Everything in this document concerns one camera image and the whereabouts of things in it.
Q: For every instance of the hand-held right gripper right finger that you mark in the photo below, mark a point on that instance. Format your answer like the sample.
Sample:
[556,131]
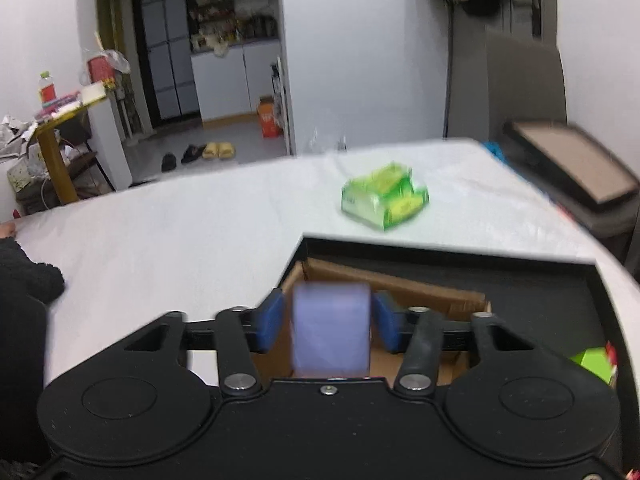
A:
[387,322]

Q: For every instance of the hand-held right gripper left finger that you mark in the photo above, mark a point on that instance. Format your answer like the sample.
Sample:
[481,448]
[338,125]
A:
[270,319]

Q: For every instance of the brown cardboard box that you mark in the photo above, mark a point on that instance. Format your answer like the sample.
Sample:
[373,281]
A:
[400,287]

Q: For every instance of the purple cube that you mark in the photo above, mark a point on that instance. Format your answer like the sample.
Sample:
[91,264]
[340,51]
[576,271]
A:
[330,330]

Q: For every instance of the black square tray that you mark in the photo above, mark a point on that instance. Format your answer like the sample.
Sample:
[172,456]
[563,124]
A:
[540,300]

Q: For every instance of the green block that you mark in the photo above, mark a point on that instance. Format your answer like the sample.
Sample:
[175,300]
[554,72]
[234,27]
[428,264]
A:
[592,364]

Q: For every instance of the black fuzzy cloth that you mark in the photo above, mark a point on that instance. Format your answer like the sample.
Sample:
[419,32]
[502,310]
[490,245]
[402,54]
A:
[30,275]

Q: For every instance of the green tissue pack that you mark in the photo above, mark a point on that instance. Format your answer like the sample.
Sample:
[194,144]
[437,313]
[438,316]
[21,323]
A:
[385,195]

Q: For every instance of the yellow slipper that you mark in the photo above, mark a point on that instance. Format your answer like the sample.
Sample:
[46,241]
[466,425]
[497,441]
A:
[226,150]
[211,151]

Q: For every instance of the black slipper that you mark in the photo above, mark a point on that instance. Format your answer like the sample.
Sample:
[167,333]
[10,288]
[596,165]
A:
[192,154]
[168,161]

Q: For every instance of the small clear plastic bag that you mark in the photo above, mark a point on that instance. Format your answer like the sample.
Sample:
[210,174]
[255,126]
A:
[325,140]

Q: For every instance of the orange box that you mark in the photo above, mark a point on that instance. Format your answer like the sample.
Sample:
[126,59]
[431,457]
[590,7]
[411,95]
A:
[269,117]

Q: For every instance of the yellow round table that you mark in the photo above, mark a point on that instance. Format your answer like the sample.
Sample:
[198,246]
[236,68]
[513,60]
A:
[52,160]

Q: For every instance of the white folded rack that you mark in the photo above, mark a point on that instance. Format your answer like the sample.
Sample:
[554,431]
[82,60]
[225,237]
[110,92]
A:
[280,105]

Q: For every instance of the small red toy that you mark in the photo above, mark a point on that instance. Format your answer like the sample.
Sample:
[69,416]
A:
[611,355]

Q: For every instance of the crumpled paper pile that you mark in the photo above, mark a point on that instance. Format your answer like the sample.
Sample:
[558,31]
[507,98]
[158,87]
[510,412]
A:
[15,135]

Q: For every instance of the white kitchen base cabinet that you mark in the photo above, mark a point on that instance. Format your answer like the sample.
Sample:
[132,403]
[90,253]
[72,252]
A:
[225,82]

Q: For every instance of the black framed board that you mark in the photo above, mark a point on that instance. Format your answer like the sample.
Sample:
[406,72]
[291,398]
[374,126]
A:
[570,162]

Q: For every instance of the pink packets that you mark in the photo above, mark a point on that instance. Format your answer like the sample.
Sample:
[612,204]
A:
[60,104]

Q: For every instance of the grey chair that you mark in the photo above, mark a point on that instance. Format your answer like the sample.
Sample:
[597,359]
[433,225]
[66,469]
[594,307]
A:
[525,85]

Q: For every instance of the red drink bottle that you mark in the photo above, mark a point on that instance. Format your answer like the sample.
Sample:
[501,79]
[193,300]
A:
[47,91]

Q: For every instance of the white roll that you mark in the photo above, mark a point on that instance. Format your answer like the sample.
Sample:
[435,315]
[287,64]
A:
[93,93]

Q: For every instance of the black framed glass door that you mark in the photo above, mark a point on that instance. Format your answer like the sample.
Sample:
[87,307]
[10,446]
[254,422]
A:
[165,45]

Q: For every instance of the clear plastic bag on cup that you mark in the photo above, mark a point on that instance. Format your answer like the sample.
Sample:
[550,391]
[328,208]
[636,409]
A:
[119,61]

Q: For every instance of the kitchen counter clutter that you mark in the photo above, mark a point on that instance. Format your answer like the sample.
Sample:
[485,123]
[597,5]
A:
[230,22]

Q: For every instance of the red cup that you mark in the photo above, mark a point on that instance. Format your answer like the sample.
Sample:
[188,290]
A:
[97,69]

